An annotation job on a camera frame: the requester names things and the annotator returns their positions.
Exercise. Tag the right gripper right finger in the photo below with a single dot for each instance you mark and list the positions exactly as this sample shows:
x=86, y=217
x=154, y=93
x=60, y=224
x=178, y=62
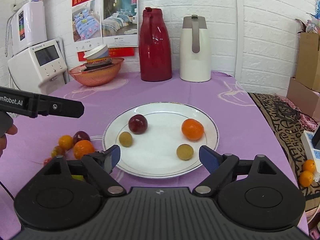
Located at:
x=221, y=169

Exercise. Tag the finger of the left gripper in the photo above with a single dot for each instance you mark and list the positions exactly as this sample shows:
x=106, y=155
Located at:
x=50, y=105

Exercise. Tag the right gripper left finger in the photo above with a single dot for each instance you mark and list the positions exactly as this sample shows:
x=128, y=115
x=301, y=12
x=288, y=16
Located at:
x=99, y=166

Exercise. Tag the orange with leaf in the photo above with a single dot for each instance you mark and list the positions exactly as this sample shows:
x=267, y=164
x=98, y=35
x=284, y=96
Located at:
x=83, y=147

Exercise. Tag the dark plum back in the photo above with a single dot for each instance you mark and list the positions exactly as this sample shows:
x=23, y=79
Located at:
x=79, y=136

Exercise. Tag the dark plum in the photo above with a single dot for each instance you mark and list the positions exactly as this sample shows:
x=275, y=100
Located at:
x=79, y=136
x=138, y=124

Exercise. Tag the brown longan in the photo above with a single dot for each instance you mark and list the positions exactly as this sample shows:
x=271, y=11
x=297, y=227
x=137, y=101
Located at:
x=185, y=152
x=125, y=139

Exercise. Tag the small back orange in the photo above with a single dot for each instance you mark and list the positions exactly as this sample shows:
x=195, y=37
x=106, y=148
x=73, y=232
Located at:
x=65, y=142

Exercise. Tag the red yellow small fruit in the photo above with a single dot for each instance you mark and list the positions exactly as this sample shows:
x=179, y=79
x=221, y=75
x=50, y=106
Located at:
x=58, y=150

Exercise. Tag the large front orange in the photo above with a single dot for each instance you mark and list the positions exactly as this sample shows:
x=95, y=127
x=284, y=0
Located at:
x=192, y=129

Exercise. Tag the red tomato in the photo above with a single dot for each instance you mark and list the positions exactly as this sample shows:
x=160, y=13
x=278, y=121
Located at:
x=46, y=161

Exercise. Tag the dark plum front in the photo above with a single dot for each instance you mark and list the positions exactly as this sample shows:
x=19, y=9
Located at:
x=138, y=124

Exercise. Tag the green apple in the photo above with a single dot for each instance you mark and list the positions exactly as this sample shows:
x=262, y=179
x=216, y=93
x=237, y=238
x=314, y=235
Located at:
x=78, y=177

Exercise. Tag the person left hand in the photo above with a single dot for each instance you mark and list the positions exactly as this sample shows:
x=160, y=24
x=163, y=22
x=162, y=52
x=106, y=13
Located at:
x=3, y=140

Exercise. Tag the white water dispenser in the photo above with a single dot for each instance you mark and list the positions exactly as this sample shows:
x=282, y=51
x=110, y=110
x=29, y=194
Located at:
x=39, y=69

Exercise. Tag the white porcelain plate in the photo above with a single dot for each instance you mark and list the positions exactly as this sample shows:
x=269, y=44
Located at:
x=153, y=153

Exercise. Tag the orange plastic bowl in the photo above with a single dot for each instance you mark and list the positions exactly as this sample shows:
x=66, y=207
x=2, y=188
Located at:
x=96, y=74

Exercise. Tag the stacked small bowls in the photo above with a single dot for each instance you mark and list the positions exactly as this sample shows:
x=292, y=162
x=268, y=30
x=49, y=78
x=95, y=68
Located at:
x=96, y=58

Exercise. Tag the white water purifier unit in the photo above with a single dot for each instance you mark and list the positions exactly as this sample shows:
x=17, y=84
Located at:
x=28, y=26

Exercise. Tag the leopard print cloth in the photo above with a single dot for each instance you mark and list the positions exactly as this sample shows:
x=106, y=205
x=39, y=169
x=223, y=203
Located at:
x=288, y=124

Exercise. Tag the oranges on bench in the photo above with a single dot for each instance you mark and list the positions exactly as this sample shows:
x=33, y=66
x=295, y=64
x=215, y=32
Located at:
x=306, y=177

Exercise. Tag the white power strip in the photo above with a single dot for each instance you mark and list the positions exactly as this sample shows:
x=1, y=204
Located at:
x=310, y=151

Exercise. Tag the cardboard boxes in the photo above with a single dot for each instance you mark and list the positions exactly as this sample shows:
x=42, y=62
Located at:
x=303, y=88

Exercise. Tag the white thermos jug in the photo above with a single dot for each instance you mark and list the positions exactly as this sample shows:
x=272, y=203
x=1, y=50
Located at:
x=195, y=50

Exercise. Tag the red thermos jug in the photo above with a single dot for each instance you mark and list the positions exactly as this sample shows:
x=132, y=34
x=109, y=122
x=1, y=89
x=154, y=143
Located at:
x=154, y=47

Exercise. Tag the bedding wall calendar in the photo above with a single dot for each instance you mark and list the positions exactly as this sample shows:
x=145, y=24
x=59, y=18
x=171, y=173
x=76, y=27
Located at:
x=110, y=22

